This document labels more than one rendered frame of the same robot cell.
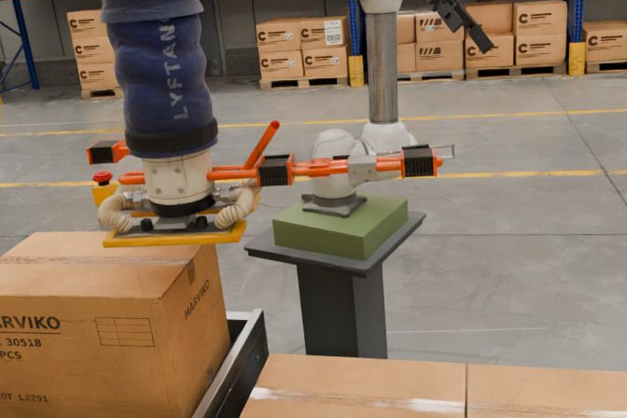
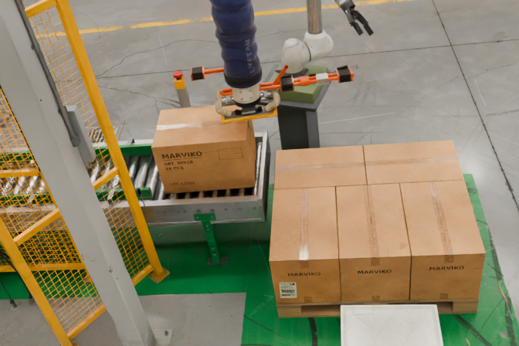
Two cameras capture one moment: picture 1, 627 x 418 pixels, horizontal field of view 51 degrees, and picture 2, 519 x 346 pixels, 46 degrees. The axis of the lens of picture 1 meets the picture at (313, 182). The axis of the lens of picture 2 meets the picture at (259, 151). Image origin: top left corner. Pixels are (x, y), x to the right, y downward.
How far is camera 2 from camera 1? 223 cm
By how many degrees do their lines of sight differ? 20
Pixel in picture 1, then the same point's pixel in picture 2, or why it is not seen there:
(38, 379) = (191, 175)
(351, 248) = (306, 99)
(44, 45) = not seen: outside the picture
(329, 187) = (292, 68)
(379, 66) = (313, 8)
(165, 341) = (247, 155)
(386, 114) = (317, 29)
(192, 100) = (255, 63)
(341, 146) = (297, 49)
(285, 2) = not seen: outside the picture
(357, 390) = (320, 162)
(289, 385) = (290, 164)
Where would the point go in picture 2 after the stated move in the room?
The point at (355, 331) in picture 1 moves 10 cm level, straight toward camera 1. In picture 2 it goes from (307, 133) to (310, 140)
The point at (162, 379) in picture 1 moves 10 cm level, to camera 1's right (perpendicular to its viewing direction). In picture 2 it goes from (245, 169) to (261, 166)
